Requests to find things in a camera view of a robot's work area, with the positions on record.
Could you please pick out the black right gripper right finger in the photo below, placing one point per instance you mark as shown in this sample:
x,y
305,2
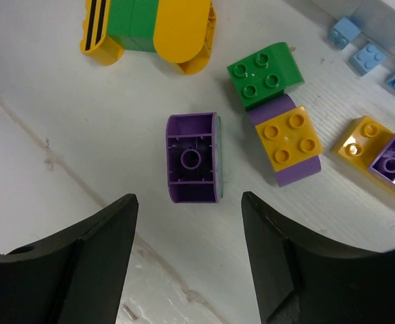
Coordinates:
x,y
301,276

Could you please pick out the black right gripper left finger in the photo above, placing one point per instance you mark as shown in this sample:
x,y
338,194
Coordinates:
x,y
73,276

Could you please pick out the purple curved lego brick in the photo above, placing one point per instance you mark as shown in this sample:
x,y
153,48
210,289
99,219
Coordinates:
x,y
273,108

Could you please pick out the purple arch lego brick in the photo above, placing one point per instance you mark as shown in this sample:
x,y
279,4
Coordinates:
x,y
194,158

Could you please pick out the green curved lego brick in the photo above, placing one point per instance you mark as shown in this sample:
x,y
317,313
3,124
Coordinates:
x,y
265,74

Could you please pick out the yellow square lego brick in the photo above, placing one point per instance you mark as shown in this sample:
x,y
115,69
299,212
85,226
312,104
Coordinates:
x,y
289,138

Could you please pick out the yellow striped lego brick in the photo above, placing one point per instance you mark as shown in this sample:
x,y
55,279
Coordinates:
x,y
95,43

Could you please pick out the green lego brick in stack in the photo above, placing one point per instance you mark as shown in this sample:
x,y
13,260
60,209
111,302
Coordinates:
x,y
131,24

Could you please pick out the yellow rounded lego brick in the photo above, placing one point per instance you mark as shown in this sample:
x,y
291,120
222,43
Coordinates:
x,y
184,33

